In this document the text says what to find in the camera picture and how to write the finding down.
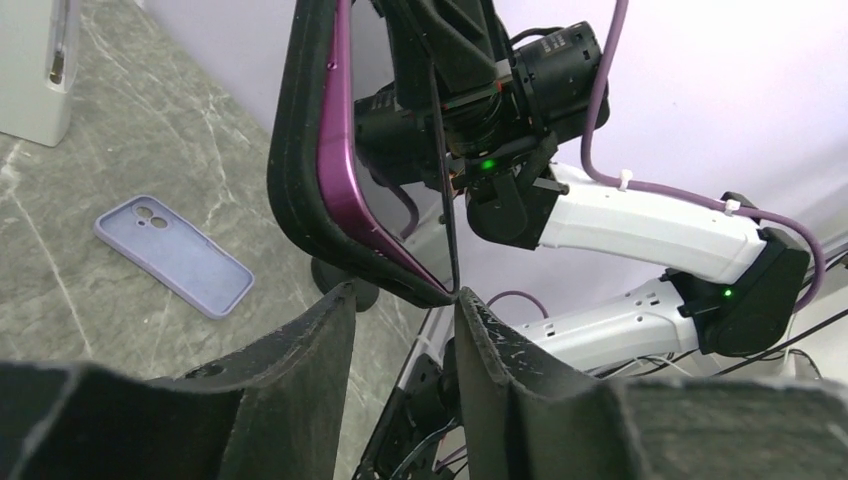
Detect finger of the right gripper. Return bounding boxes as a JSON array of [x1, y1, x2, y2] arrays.
[[372, 0, 508, 96]]

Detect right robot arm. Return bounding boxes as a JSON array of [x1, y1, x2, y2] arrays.
[[338, 1, 817, 370]]

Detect purple smartphone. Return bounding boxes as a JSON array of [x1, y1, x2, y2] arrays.
[[316, 1, 458, 293]]

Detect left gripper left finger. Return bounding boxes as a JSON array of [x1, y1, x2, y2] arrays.
[[1, 284, 356, 479]]

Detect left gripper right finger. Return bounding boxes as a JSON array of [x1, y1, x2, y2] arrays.
[[455, 289, 847, 479]]

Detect lavender phone case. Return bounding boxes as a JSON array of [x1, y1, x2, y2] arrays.
[[93, 195, 255, 319]]

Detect black microphone stand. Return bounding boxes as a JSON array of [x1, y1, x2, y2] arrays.
[[311, 256, 380, 313]]

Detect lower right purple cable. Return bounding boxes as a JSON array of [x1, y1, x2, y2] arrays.
[[486, 290, 551, 321]]

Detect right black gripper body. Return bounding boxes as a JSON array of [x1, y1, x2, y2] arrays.
[[354, 56, 558, 193]]

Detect black phone dark case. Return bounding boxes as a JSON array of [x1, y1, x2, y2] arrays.
[[266, 1, 454, 308]]

